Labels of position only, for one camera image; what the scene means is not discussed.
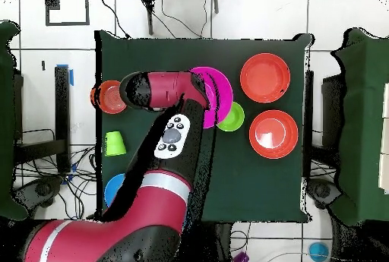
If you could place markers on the green bowl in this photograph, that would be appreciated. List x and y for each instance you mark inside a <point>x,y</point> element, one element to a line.
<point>235,120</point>

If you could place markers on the black metal stand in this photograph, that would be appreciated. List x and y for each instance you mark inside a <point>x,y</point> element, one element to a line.
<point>149,16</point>

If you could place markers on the purple object on floor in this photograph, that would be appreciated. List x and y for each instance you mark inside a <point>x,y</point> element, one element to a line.
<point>241,258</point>

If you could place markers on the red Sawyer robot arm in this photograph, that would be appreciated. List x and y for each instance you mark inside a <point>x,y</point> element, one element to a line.
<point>152,213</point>

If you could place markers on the large light blue bowl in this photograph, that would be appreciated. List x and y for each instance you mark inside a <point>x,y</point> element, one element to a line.
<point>114,189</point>

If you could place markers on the green cup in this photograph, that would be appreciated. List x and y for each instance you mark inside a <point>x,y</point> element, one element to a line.
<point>115,144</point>

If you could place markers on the black table frame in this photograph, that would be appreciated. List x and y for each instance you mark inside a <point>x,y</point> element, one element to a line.
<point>62,107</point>
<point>308,107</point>

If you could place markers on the light blue bowl on floor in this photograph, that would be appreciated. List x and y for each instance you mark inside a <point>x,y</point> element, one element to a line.
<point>319,251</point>

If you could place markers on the large orange bowl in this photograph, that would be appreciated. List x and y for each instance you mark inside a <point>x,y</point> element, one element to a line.
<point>265,77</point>
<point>273,134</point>

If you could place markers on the small orange bowl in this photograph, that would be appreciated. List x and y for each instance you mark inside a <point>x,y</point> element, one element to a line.
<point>109,98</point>

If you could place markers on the dark green tablecloth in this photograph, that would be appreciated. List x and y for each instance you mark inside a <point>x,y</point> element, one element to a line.
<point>258,183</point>

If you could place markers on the dark grey floor base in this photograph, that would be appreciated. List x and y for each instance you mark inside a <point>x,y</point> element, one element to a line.
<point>322,192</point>
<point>42,189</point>

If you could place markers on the large pink bowl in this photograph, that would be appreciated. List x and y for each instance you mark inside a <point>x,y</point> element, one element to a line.
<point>223,92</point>

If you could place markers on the neighbouring green cloth table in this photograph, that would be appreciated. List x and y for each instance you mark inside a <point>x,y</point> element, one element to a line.
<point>364,122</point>
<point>7,122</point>

